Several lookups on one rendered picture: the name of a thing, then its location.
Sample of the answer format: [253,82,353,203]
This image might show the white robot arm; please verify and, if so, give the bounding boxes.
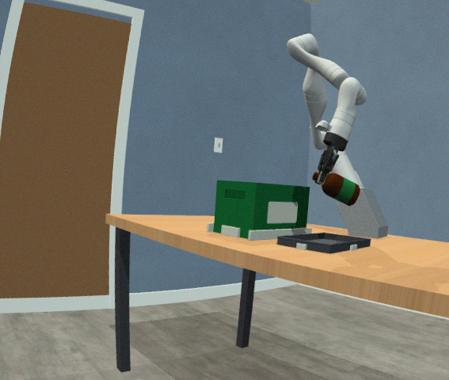
[287,34,367,188]

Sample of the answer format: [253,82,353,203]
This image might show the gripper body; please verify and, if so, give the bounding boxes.
[323,132,348,161]

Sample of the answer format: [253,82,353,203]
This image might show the brown bottle with green label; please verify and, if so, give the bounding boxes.
[312,172,360,206]

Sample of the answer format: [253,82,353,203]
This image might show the green divided crate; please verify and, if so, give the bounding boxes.
[213,180,310,239]

